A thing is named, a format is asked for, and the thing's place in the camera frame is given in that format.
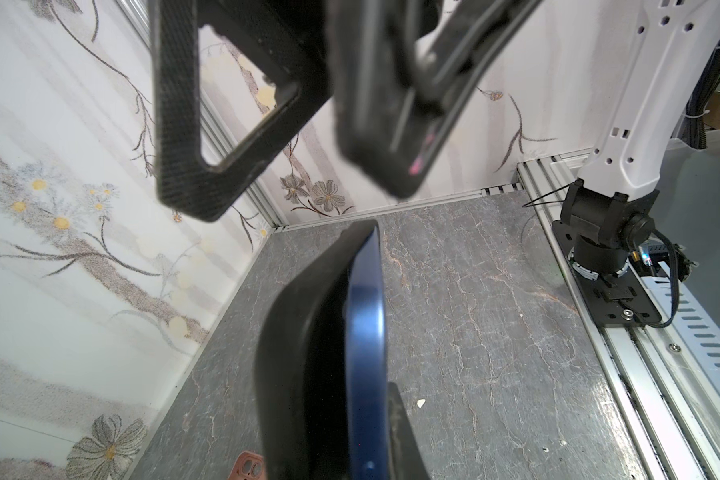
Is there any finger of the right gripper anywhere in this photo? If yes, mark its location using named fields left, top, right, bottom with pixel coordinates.
left=326, top=0, right=538, bottom=199
left=149, top=1, right=329, bottom=222

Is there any black phone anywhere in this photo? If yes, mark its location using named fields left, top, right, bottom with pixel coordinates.
left=344, top=226, right=389, bottom=479

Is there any aluminium mounting rail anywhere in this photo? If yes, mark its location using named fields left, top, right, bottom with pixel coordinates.
left=517, top=152, right=720, bottom=479

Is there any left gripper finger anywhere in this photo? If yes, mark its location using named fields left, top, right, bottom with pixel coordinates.
left=387, top=382, right=430, bottom=480

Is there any black phone case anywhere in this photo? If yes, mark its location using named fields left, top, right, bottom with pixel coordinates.
left=254, top=220, right=378, bottom=479

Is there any pink phone case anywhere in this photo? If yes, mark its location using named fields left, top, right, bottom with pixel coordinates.
left=228, top=451, right=267, bottom=480

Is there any white slotted cable duct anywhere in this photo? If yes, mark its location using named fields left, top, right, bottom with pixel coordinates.
left=647, top=284, right=720, bottom=398

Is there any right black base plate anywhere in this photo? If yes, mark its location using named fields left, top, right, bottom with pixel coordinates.
left=552, top=220, right=663, bottom=328

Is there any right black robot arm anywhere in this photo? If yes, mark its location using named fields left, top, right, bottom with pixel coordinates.
left=149, top=1, right=720, bottom=275

